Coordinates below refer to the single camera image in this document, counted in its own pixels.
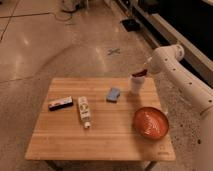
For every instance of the black floor plate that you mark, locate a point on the black floor plate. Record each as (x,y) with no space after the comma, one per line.
(130,25)

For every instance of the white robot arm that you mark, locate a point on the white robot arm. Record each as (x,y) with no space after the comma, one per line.
(167,59)

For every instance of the wooden table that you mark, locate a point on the wooden table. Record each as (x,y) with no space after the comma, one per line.
(59,135)

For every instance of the white tube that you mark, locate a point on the white tube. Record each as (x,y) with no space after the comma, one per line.
(84,111)

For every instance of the blue sponge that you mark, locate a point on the blue sponge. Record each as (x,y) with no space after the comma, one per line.
(113,95)

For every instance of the dark rectangular bar box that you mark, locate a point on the dark rectangular bar box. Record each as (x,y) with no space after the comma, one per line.
(60,103)

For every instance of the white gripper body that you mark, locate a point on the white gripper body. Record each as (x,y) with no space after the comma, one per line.
(147,63)

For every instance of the orange patterned bowl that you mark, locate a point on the orange patterned bowl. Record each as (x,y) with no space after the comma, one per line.
(151,123)

